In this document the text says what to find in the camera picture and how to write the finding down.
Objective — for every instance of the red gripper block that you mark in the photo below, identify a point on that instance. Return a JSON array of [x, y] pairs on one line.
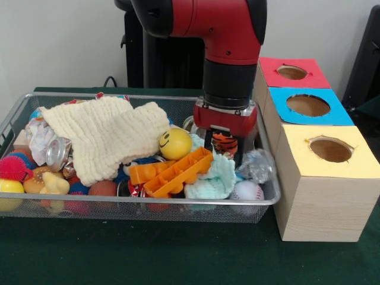
[[225, 121]]

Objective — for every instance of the crushed clear plastic bottle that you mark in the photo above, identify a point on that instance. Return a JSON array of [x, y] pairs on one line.
[[256, 166]]

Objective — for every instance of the cream knitted cloth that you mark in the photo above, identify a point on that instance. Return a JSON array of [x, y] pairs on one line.
[[101, 133]]

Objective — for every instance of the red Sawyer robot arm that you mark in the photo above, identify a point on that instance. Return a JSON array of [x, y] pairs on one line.
[[225, 29]]

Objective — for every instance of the wooden box with three holes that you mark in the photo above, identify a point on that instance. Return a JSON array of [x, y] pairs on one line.
[[320, 207]]

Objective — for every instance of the orange tiger striped toy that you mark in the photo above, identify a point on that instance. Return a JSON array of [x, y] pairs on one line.
[[224, 142]]

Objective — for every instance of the light blue knitted cloth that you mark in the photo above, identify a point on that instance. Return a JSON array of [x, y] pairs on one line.
[[216, 178]]

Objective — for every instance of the dented silver can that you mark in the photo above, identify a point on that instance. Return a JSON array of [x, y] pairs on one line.
[[188, 123]]

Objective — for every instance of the yellow smiley ball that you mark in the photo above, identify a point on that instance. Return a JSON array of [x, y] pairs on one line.
[[175, 145]]

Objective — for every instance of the white baseball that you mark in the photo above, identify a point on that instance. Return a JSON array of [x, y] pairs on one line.
[[246, 191]]

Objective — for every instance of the orange toy building brick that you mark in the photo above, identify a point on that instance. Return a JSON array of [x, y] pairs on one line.
[[178, 175]]

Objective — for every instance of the dark green table cloth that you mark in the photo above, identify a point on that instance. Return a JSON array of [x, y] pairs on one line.
[[148, 255]]

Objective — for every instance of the crushed silver can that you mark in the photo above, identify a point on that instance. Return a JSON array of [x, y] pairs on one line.
[[58, 154]]

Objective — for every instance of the black upright panel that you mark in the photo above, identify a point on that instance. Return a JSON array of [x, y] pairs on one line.
[[368, 59]]

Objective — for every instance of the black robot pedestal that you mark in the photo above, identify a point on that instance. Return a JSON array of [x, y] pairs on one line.
[[166, 65]]

